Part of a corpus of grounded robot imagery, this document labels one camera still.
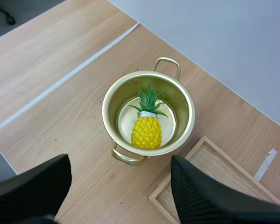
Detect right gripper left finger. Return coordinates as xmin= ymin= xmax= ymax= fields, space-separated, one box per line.
xmin=0 ymin=154 xmax=73 ymax=224

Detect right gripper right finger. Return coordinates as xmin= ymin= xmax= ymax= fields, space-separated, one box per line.
xmin=170 ymin=154 xmax=280 ymax=224

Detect yellow toy pineapple green crown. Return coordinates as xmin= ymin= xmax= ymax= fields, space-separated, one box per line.
xmin=127 ymin=84 xmax=168 ymax=149

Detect shallow wooden tray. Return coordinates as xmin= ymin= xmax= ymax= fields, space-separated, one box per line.
xmin=147 ymin=135 xmax=280 ymax=224

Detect gold pot with two handles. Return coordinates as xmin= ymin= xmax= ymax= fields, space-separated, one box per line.
xmin=101 ymin=57 xmax=196 ymax=167

